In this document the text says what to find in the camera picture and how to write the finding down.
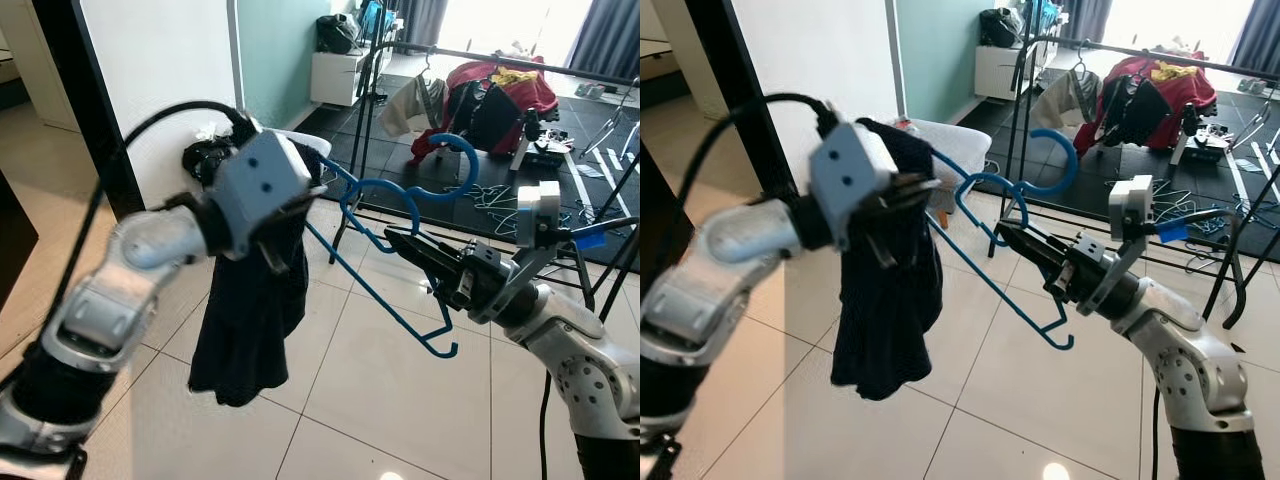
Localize beige garment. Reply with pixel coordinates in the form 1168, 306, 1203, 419
1032, 68, 1101, 131
380, 78, 448, 139

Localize dark grey floor mat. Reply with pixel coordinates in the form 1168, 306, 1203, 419
295, 100, 641, 266
955, 95, 1280, 266

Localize red fabric cover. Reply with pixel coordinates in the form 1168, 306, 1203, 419
1075, 55, 1233, 156
410, 60, 561, 166

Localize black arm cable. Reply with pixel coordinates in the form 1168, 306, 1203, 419
690, 93, 848, 291
80, 100, 259, 293
1150, 385, 1167, 480
540, 370, 557, 480

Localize white cabinet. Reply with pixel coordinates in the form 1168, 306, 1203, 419
310, 48, 389, 109
975, 42, 1041, 101

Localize black door frame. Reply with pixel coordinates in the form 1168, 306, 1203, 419
33, 0, 143, 223
683, 0, 793, 201

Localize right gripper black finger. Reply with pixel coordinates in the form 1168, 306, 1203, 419
998, 232, 1053, 283
388, 238, 446, 291
995, 224, 1066, 268
385, 231, 456, 275

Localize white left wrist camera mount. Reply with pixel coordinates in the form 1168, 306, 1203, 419
212, 130, 313, 259
808, 122, 901, 251

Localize black crumpled bag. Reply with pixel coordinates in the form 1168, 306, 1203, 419
183, 135, 238, 188

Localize black metal clothes rack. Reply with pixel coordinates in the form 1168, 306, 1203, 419
328, 38, 641, 313
985, 35, 1280, 331

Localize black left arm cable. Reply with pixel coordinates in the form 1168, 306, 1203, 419
690, 93, 848, 291
80, 100, 259, 293

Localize navy T-shirt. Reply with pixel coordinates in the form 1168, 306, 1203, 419
830, 118, 946, 401
188, 140, 326, 409

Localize blue and white hanger heap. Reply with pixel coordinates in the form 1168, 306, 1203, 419
1150, 178, 1231, 236
468, 183, 536, 219

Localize black and white machine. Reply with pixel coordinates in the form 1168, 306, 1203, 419
518, 103, 573, 168
1178, 100, 1243, 163

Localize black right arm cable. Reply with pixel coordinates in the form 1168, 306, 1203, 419
540, 370, 557, 480
1150, 385, 1167, 480

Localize grey curtain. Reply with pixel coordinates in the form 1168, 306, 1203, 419
568, 0, 641, 83
400, 0, 451, 33
1060, 0, 1113, 26
1228, 0, 1280, 73

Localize blue plastic hanger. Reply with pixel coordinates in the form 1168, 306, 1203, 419
928, 128, 1079, 351
303, 133, 483, 359

